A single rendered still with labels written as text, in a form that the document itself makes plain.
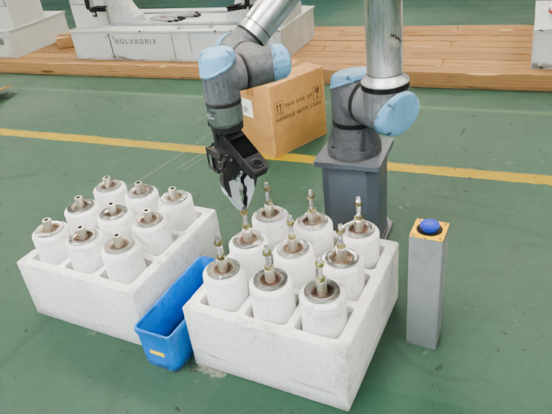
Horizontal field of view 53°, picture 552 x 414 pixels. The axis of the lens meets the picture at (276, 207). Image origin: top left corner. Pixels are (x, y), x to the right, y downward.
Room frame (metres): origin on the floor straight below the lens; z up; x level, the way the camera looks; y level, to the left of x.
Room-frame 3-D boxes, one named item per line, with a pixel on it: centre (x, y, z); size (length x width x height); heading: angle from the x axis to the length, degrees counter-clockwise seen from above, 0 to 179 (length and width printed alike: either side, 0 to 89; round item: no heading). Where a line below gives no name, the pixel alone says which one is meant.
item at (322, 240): (1.13, -0.09, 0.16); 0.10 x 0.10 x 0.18
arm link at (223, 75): (1.10, 0.08, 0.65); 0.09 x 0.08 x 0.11; 116
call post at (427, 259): (0.95, -0.32, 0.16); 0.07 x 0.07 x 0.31; 61
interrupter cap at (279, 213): (1.19, 0.02, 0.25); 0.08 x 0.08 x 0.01
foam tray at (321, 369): (1.03, -0.03, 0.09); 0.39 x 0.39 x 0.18; 61
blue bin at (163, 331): (1.08, 0.25, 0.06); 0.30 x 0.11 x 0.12; 150
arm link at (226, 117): (1.10, 0.09, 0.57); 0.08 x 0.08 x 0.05
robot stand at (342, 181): (1.40, -0.24, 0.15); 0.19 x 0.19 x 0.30; 64
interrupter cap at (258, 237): (1.09, 0.08, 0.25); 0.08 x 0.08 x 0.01
